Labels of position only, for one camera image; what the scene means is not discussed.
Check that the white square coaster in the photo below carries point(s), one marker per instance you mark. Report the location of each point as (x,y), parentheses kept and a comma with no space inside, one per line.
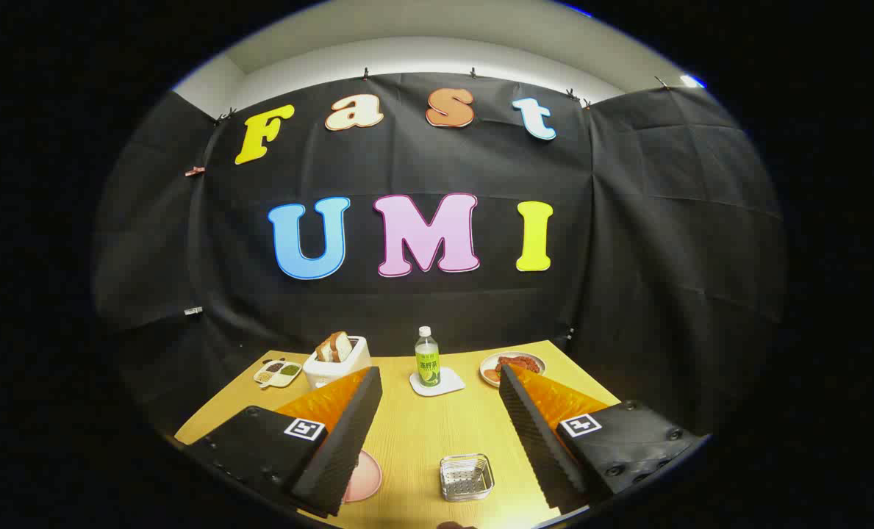
(451,384)

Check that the dark crust bread slice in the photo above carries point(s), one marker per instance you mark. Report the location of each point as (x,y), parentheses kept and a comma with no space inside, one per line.
(325,351)

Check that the light bread slice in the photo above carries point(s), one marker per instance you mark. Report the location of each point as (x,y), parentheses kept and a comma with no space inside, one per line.
(342,345)

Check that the cream white toaster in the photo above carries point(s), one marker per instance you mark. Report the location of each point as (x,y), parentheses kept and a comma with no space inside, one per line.
(334,373)

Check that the white oval food plate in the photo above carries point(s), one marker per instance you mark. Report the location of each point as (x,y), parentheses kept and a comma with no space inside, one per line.
(536,371)

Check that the green tea bottle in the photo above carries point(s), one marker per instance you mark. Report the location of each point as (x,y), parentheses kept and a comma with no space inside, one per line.
(428,367)

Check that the perforated metal basket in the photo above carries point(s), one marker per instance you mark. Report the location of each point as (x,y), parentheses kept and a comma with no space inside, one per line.
(467,477)

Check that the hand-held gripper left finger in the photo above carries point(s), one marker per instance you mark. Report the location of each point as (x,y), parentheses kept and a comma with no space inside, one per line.
(341,441)

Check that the white divided condiment tray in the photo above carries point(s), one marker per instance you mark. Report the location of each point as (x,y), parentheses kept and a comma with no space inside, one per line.
(275,375)

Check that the pink round plate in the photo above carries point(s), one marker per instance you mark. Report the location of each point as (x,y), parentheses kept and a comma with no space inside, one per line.
(367,477)

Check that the orange carrot slice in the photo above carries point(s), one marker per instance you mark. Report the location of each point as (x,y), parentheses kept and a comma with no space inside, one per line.
(489,375)

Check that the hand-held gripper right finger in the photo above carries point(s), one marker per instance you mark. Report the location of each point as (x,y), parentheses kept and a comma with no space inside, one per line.
(539,441)

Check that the brown meat piece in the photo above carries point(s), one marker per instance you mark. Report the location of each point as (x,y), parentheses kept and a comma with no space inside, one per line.
(517,361)

